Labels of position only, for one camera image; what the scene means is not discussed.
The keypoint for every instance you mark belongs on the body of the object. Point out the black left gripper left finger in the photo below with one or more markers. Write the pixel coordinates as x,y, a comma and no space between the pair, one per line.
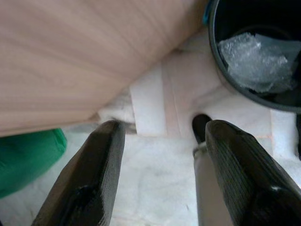
94,164

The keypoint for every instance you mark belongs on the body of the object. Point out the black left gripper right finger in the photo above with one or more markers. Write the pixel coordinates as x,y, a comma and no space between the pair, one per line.
247,179

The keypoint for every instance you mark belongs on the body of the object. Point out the clear bubble wrap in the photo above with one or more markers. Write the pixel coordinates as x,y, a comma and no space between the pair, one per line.
254,61

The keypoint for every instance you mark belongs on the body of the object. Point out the black rubbish bucket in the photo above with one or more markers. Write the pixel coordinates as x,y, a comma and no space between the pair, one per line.
218,58

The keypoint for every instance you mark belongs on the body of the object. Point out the green plastic bag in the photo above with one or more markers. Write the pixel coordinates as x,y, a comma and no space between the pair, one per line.
26,160

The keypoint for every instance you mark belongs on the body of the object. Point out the light wooden board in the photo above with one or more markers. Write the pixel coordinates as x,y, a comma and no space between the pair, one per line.
70,58

